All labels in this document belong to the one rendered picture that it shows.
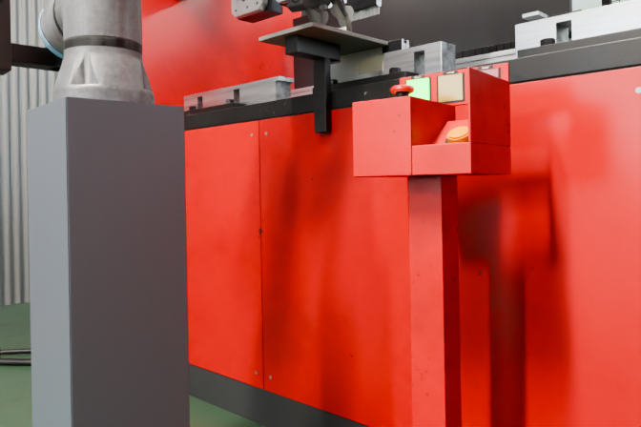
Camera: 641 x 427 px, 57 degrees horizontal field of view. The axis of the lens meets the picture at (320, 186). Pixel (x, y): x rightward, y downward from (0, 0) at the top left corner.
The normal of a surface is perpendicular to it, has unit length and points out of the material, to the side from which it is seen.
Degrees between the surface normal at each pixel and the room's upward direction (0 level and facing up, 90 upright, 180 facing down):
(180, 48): 90
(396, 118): 90
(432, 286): 90
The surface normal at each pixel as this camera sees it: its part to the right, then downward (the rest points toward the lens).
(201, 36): 0.71, -0.01
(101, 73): 0.29, -0.31
